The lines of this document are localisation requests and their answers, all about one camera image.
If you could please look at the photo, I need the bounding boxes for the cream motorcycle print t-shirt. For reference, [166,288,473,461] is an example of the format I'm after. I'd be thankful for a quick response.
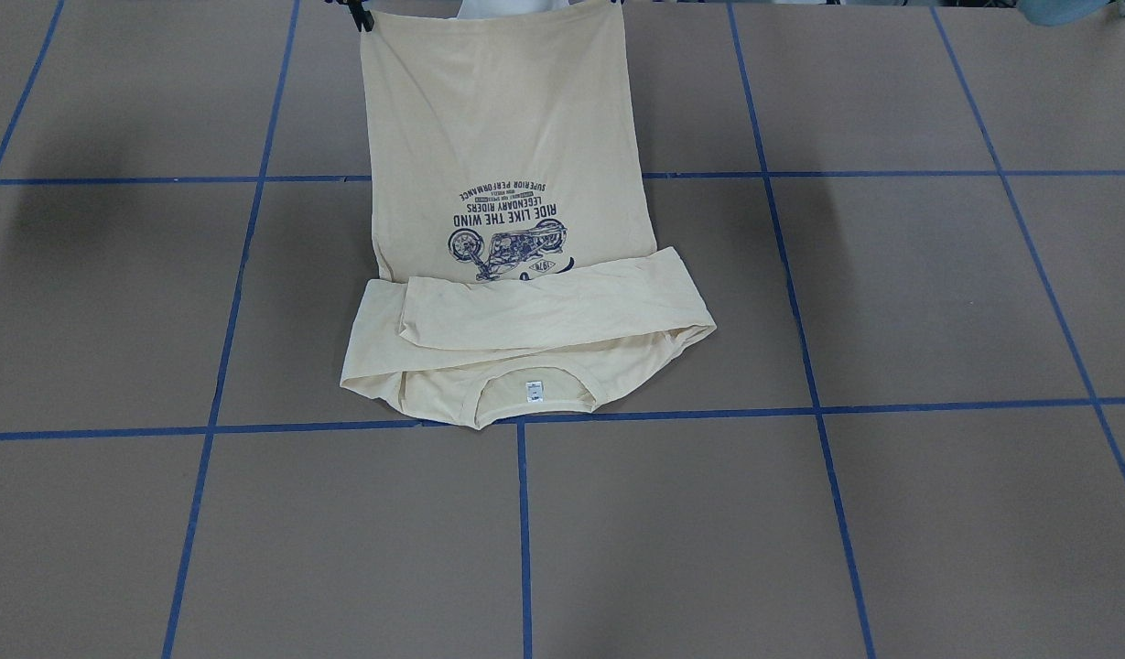
[340,1,717,428]

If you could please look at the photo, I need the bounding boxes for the brown table cover sheet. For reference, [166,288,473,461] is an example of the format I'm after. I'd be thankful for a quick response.
[0,1,1125,658]

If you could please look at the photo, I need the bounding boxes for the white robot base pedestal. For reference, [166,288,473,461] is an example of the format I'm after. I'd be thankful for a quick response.
[456,0,570,20]

